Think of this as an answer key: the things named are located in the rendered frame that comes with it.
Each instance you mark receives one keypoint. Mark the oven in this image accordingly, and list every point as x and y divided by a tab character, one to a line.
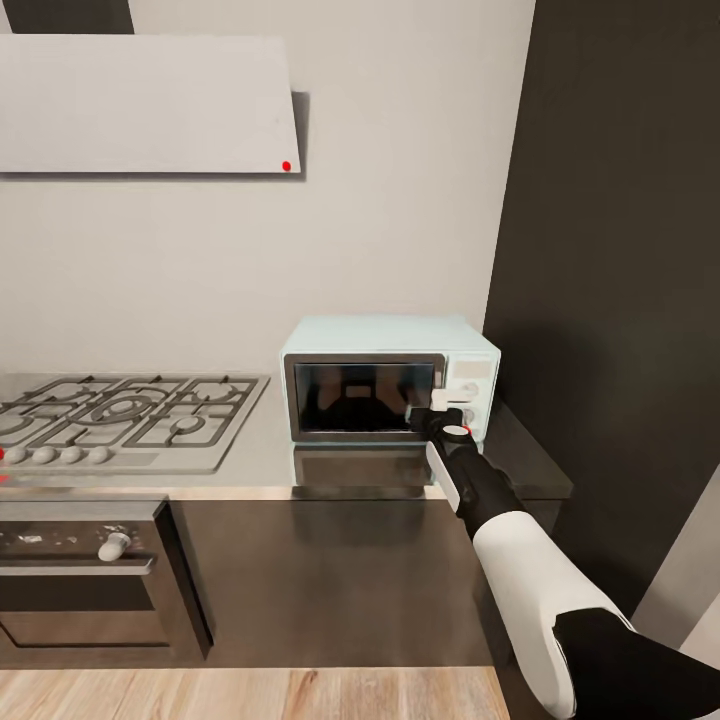
97	582

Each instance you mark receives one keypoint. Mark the fridge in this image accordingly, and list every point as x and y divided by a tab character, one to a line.
605	304

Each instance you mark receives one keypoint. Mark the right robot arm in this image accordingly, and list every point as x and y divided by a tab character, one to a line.
575	648

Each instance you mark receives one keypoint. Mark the microwave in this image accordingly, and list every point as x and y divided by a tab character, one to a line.
349	378

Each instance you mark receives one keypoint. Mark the range hood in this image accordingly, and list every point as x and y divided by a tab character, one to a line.
80	91

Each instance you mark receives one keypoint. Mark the burner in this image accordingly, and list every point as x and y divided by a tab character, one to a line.
125	423

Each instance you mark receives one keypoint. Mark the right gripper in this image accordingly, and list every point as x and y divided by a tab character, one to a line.
420	418

